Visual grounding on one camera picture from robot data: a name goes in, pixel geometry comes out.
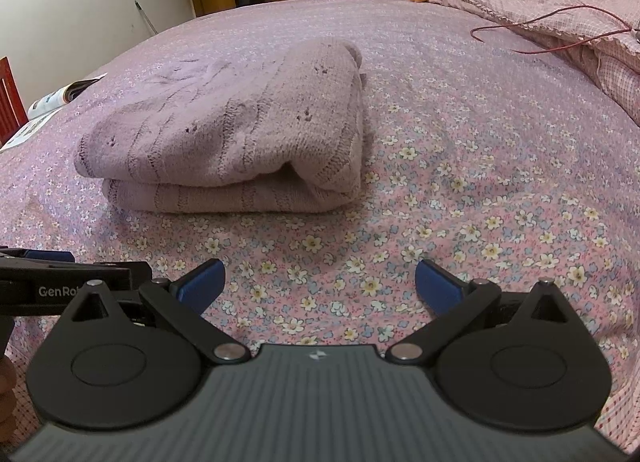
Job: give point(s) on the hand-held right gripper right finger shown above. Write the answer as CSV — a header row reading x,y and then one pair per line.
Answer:
x,y
439,287

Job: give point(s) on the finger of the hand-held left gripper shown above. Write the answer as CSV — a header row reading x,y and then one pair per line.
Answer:
x,y
47,255
30,292

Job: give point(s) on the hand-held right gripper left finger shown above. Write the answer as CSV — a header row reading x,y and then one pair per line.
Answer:
x,y
205,284

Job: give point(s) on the lilac knitted sweater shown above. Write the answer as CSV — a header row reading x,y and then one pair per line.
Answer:
x,y
225,131

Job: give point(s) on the person's left hand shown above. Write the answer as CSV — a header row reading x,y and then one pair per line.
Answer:
x,y
5,387

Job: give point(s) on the floral pink bed sheet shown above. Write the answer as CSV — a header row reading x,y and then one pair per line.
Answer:
x,y
450,166

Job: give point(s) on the white printed leaflet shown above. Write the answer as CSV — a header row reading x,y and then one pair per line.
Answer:
x,y
27,131

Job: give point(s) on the red wooden chair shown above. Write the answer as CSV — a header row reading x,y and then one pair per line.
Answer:
x,y
10,101

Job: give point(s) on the magazine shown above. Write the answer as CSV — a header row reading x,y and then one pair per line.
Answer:
x,y
60,94

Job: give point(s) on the thin dark rod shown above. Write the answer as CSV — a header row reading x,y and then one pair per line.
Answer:
x,y
145,16

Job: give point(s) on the pink checked quilt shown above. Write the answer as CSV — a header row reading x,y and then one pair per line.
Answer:
x,y
500,1

